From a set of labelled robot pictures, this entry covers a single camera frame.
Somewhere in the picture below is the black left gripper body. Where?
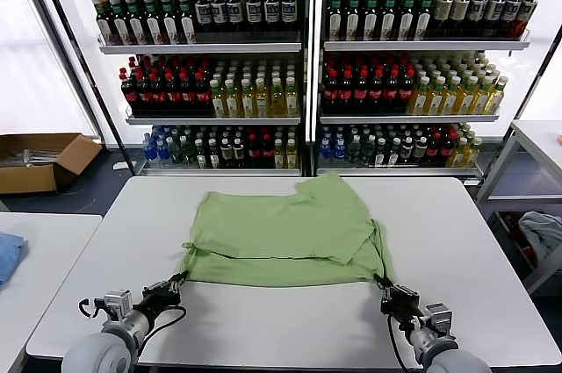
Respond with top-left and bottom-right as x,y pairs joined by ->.
137,289 -> 182,320

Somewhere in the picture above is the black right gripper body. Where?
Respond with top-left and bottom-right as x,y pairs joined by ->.
379,297 -> 427,326

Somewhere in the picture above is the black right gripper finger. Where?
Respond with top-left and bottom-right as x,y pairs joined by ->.
372,274 -> 392,302
385,281 -> 422,302

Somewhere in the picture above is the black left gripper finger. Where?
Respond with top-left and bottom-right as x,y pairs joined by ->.
141,275 -> 180,296
168,273 -> 190,296

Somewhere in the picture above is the green t-shirt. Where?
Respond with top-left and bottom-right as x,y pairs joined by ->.
179,171 -> 394,289

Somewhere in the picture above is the red cloth item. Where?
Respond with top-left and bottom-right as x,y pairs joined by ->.
504,213 -> 537,267

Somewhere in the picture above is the small dark bottle white label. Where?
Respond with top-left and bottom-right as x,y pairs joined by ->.
400,135 -> 414,166
413,135 -> 429,166
232,138 -> 246,169
220,138 -> 234,169

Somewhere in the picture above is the grey storage crate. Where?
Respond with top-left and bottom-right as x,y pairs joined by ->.
486,210 -> 562,295

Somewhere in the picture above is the small red label cola bottle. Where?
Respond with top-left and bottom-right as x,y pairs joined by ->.
260,133 -> 274,169
439,132 -> 455,166
427,132 -> 442,166
248,133 -> 262,169

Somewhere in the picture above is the pale grey-blue crumpled cloth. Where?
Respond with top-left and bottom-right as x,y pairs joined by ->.
517,210 -> 562,260

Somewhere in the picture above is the blue folded cloth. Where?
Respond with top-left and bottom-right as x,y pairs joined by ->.
0,232 -> 28,287

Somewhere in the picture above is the open cardboard box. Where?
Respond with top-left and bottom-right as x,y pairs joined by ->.
0,133 -> 104,196

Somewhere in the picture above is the clear plastic packaging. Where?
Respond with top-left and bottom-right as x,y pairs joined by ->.
12,148 -> 58,169

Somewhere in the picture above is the yellow juice bottle white cap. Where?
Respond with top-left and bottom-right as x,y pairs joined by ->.
269,77 -> 285,118
423,76 -> 446,116
284,77 -> 300,118
407,76 -> 431,116
240,78 -> 256,118
454,76 -> 479,116
438,76 -> 462,116
470,76 -> 494,116
209,79 -> 227,118
485,76 -> 508,116
254,77 -> 270,118
224,78 -> 241,118

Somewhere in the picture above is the red cap cola bottle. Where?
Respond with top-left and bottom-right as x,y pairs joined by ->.
368,68 -> 385,111
194,72 -> 211,111
398,68 -> 415,111
135,72 -> 153,111
165,72 -> 182,111
383,68 -> 401,111
322,68 -> 340,111
352,68 -> 370,111
179,72 -> 197,111
119,73 -> 139,111
150,73 -> 168,111
337,68 -> 355,111

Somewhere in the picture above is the white metal shelf unit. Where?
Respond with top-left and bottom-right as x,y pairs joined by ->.
313,0 -> 562,185
65,0 -> 315,178

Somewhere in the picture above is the black slanted pole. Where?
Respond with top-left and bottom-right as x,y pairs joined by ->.
504,21 -> 562,159
30,0 -> 138,175

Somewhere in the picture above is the green cap dark tea bottle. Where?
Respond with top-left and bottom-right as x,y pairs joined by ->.
126,0 -> 145,46
326,0 -> 344,40
398,0 -> 416,40
96,0 -> 114,46
380,0 -> 398,40
414,0 -> 434,40
362,0 -> 379,40
160,0 -> 179,46
177,0 -> 197,45
110,0 -> 129,46
143,0 -> 162,46
343,0 -> 362,40

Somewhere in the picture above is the blue label dark drink bottle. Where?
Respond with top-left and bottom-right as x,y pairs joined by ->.
501,0 -> 522,39
210,0 -> 228,40
483,0 -> 505,39
279,0 -> 298,40
245,0 -> 263,40
194,0 -> 212,40
466,0 -> 487,39
262,0 -> 281,40
227,0 -> 245,40

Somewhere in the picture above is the beige label dark drink bottle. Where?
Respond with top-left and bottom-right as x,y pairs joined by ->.
449,0 -> 471,39
432,0 -> 454,39

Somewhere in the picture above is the white cap red drink bottle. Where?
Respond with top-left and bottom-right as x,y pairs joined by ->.
515,0 -> 538,39

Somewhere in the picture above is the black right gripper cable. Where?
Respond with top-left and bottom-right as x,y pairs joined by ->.
385,314 -> 421,373

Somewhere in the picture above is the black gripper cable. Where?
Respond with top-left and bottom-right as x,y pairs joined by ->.
140,305 -> 189,350
385,314 -> 421,373

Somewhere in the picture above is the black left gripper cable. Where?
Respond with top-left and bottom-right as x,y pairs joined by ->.
140,305 -> 189,350

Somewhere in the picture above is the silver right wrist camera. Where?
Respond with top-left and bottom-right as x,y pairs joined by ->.
423,301 -> 454,335

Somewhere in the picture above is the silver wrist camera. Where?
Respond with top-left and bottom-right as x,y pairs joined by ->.
423,301 -> 454,335
103,289 -> 133,320

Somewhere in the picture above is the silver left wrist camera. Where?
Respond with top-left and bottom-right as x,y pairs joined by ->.
103,289 -> 133,320

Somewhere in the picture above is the black left camera cable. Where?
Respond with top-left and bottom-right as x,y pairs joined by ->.
77,297 -> 106,319

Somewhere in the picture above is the grey metal frame table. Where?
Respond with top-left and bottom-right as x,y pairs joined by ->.
474,119 -> 562,216

